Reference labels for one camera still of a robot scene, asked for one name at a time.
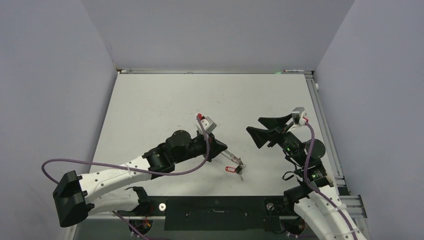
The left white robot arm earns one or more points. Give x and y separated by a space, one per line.
76 196

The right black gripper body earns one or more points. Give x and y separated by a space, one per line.
288 141

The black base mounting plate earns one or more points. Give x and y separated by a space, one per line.
220 213

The key with red tag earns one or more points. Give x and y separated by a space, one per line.
235 170

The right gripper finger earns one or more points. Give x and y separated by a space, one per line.
261 137
285 122

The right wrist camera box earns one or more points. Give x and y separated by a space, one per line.
299 116

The large silver keyring plate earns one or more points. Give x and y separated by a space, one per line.
233 158

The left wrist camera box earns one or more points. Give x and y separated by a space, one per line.
207 123

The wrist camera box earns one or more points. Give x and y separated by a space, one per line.
299 116
207 123

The aluminium frame rail right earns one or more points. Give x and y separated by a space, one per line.
354 203

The aluminium frame rail back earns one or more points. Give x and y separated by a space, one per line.
202 71

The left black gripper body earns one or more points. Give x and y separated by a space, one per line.
198 146

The aluminium frame rail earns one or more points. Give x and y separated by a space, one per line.
202 71
354 203

